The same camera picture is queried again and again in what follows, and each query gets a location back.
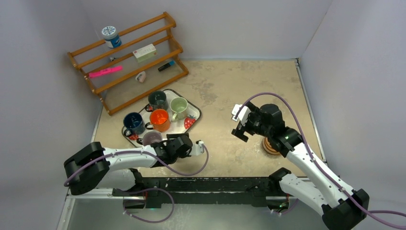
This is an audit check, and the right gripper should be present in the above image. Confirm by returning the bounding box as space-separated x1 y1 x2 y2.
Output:
232 101 272 142

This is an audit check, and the dark grooved wooden coaster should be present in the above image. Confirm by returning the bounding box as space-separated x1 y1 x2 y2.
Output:
262 138 281 156

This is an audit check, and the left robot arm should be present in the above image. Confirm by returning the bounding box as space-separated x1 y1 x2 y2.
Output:
63 133 209 195

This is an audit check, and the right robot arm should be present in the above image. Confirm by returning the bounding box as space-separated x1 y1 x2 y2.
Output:
231 102 369 230

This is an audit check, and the lilac purple mug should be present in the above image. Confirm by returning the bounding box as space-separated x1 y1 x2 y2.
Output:
136 131 163 146

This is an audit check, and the orange mug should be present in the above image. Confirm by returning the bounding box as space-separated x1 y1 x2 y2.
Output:
145 109 170 132

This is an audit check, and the light green mug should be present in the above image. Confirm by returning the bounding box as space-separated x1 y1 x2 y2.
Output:
169 97 188 122

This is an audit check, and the dark blue mug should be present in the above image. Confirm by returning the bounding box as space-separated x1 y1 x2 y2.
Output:
123 112 146 137

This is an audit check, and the dark green mug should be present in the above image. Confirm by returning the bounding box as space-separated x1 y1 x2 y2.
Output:
145 91 169 112

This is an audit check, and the small white pink object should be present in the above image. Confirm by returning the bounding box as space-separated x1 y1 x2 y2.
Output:
135 71 146 83

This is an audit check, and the black blue marker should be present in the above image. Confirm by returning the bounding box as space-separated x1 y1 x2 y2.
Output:
158 60 175 72

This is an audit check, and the wooden tiered shelf rack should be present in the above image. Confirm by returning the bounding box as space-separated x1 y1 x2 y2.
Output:
67 11 189 115

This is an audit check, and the white green small box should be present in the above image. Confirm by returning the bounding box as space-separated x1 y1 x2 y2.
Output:
132 44 157 62

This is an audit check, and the pink highlighter marker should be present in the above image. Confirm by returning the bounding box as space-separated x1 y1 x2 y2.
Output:
89 66 123 79

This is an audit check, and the blue white lidded jar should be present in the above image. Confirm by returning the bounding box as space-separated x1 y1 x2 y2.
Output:
101 26 122 48

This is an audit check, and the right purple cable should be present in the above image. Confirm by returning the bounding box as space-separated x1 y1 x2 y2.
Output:
236 92 406 230

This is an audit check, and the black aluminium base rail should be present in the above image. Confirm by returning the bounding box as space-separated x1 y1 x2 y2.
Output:
65 176 318 210

